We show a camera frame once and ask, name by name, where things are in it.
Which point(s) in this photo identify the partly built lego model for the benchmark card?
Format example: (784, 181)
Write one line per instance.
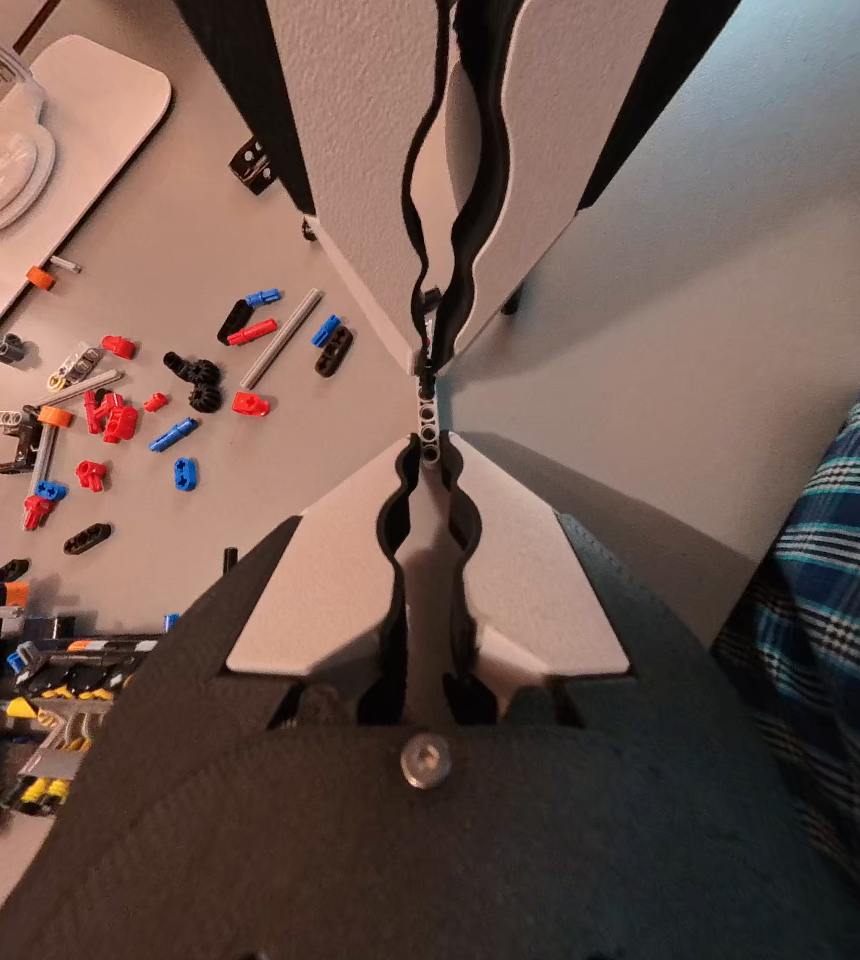
(62, 660)

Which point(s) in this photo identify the red lego pin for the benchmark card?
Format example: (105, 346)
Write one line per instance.
(252, 331)

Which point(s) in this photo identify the black thin lego liftarm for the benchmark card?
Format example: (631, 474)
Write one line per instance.
(233, 321)

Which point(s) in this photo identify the dark grey lego connector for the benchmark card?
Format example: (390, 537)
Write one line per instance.
(6, 347)

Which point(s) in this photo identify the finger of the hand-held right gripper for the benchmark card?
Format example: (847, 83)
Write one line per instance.
(355, 150)
(572, 112)

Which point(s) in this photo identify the small red lego bush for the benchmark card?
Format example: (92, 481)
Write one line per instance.
(155, 402)

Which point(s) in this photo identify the blue two-hole lego liftarm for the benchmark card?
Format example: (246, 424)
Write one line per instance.
(185, 474)
(50, 491)

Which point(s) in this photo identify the person in plaid shirt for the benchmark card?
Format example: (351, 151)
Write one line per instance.
(834, 637)

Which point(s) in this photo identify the orange lego piece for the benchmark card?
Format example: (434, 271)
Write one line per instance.
(41, 276)
(55, 416)

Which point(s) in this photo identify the small grey lego pin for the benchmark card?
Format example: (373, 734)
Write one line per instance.
(66, 264)

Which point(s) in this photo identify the black lego gear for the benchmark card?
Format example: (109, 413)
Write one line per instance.
(203, 371)
(205, 397)

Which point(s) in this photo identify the long black lego beam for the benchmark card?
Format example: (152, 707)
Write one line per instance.
(427, 366)

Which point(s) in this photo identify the light grey lego connector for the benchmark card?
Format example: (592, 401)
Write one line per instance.
(10, 418)

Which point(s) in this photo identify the red lego cross connector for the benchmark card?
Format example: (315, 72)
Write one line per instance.
(91, 475)

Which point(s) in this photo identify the black angled lego connector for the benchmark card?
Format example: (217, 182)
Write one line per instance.
(175, 364)

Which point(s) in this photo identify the red lego axle connector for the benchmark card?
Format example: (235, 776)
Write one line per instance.
(36, 514)

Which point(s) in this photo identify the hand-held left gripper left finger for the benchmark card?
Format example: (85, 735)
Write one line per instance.
(317, 592)

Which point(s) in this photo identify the black lego axle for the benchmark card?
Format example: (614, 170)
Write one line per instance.
(229, 559)

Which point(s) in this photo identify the grey thin lego liftarm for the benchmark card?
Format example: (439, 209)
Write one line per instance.
(79, 361)

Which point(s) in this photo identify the tan round lego piece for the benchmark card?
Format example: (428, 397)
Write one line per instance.
(55, 382)

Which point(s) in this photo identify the black lego bracket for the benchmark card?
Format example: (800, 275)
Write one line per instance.
(25, 442)

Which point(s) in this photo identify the white tray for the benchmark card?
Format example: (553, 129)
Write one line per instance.
(115, 112)

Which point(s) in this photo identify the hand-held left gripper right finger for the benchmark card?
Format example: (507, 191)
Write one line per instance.
(542, 592)

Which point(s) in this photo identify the black lego block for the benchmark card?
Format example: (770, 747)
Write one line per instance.
(254, 165)

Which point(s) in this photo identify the long grey lego axle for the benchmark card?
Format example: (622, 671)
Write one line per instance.
(280, 337)

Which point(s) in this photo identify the long blue lego pin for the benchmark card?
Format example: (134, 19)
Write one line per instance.
(173, 435)

